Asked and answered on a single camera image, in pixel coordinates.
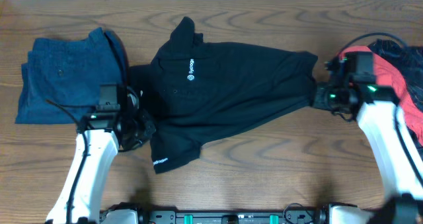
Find black polo shirt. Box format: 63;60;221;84
129;17;317;174

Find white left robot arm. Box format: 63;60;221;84
46;85;156;224

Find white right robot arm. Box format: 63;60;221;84
313;83;422;224

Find red garment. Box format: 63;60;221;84
340;46;422;147

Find folded navy blue garment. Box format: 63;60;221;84
15;28;128;124

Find black patterned garment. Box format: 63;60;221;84
368;39;422;111

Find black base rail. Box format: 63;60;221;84
102;202;331;224

